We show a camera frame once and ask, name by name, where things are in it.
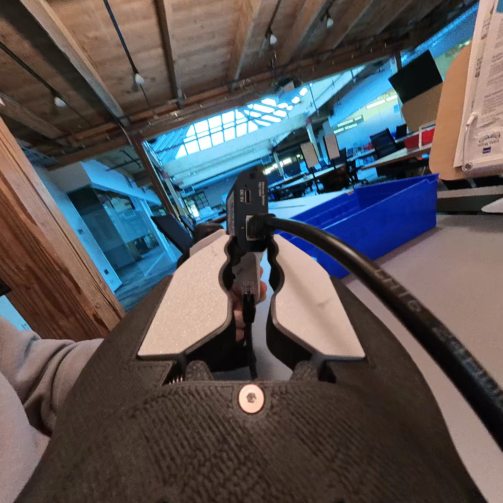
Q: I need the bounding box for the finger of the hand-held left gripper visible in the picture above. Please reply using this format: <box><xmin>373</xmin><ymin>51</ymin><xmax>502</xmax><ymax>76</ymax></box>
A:
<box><xmin>232</xmin><ymin>251</ymin><xmax>263</xmax><ymax>304</ymax></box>

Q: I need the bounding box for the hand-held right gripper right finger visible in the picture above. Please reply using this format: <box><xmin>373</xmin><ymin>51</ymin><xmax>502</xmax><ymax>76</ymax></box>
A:
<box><xmin>267</xmin><ymin>235</ymin><xmax>367</xmax><ymax>360</ymax></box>

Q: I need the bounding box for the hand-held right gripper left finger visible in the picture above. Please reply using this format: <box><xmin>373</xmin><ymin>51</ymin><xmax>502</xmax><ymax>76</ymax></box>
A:
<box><xmin>137</xmin><ymin>234</ymin><xmax>233</xmax><ymax>360</ymax></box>

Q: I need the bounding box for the black ethernet splitter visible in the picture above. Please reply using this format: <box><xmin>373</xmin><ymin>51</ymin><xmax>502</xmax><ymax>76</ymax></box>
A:
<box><xmin>226</xmin><ymin>167</ymin><xmax>270</xmax><ymax>252</ymax></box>

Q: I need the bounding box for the black ethernet cable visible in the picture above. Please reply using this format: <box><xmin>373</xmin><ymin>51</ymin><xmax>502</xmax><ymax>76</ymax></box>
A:
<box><xmin>239</xmin><ymin>213</ymin><xmax>503</xmax><ymax>450</ymax></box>

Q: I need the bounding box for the grey desk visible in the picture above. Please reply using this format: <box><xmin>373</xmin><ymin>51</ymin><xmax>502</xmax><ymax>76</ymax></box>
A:
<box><xmin>251</xmin><ymin>185</ymin><xmax>503</xmax><ymax>503</ymax></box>

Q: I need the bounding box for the person's left hand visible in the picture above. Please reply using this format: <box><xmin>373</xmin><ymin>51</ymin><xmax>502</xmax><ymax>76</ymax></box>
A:
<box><xmin>231</xmin><ymin>277</ymin><xmax>269</xmax><ymax>341</ymax></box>

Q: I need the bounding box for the blue plastic bin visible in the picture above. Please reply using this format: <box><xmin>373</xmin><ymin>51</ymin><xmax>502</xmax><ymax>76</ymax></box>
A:
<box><xmin>275</xmin><ymin>173</ymin><xmax>439</xmax><ymax>277</ymax></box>

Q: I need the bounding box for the red plastic bin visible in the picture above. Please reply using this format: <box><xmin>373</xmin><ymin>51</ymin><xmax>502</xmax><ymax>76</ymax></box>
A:
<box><xmin>404</xmin><ymin>128</ymin><xmax>435</xmax><ymax>150</ymax></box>

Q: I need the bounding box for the black panel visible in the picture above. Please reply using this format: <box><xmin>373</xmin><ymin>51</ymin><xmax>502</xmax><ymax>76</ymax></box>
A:
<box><xmin>388</xmin><ymin>50</ymin><xmax>444</xmax><ymax>103</ymax></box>

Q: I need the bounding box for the laminated instruction sheet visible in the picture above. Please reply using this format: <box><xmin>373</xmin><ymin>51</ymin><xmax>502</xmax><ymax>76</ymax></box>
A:
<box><xmin>454</xmin><ymin>0</ymin><xmax>503</xmax><ymax>170</ymax></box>

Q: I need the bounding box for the wooden post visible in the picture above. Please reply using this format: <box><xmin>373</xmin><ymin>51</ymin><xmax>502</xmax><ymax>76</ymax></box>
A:
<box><xmin>0</xmin><ymin>116</ymin><xmax>126</xmax><ymax>342</ymax></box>

